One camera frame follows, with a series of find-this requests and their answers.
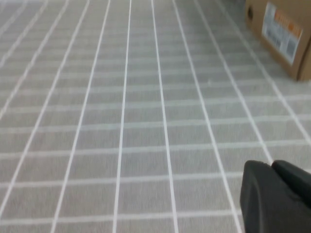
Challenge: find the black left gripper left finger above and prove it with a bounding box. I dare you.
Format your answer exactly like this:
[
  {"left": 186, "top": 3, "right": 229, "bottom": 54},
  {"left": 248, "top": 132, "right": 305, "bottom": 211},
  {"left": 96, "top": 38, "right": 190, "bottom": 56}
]
[{"left": 239, "top": 159, "right": 311, "bottom": 233}]

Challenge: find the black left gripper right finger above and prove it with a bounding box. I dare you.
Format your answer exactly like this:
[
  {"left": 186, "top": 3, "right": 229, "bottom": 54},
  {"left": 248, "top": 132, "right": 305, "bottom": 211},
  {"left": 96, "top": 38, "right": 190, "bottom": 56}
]
[{"left": 271, "top": 159, "right": 311, "bottom": 207}]

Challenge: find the brown cardboard shoe box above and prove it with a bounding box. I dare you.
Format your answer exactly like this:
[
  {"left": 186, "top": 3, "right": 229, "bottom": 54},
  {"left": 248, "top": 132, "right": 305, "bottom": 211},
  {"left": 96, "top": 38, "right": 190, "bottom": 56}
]
[{"left": 244, "top": 0, "right": 311, "bottom": 82}]

